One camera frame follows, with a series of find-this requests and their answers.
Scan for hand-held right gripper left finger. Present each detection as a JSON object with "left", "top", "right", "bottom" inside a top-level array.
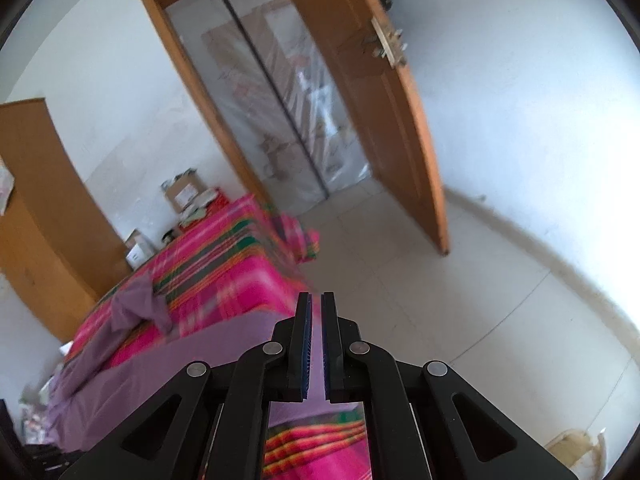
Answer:
[{"left": 60, "top": 291, "right": 313, "bottom": 480}]

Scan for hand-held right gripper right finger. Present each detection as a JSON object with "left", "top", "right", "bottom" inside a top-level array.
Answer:
[{"left": 321, "top": 291, "right": 578, "bottom": 480}]

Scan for purple fleece pants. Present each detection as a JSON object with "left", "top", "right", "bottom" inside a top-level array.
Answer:
[{"left": 47, "top": 272, "right": 366, "bottom": 461}]

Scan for pink green plaid bed sheet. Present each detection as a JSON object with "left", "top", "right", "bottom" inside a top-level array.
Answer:
[{"left": 62, "top": 194, "right": 373, "bottom": 480}]

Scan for red gift box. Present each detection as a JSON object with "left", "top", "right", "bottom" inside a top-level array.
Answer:
[{"left": 177, "top": 187, "right": 233, "bottom": 231}]

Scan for white open carton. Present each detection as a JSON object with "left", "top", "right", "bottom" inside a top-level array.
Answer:
[{"left": 125, "top": 230, "right": 156, "bottom": 268}]

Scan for brown cardboard box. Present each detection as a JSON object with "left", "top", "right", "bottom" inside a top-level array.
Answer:
[{"left": 161, "top": 170, "right": 206, "bottom": 213}]

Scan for wooden door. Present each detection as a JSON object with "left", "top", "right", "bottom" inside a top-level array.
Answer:
[
  {"left": 270, "top": 0, "right": 451, "bottom": 256},
  {"left": 140, "top": 0, "right": 281, "bottom": 211}
]

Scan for beige bag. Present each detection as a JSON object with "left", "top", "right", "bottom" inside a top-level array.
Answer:
[{"left": 545, "top": 427, "right": 608, "bottom": 480}]

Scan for transparent printed door curtain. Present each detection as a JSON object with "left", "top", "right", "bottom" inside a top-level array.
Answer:
[{"left": 162, "top": 0, "right": 373, "bottom": 201}]

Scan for wooden wardrobe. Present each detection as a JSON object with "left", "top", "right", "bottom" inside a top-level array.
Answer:
[{"left": 0, "top": 97, "right": 133, "bottom": 343}]

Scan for metal door lock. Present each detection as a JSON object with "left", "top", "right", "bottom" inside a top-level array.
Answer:
[{"left": 370, "top": 17, "right": 408, "bottom": 68}]

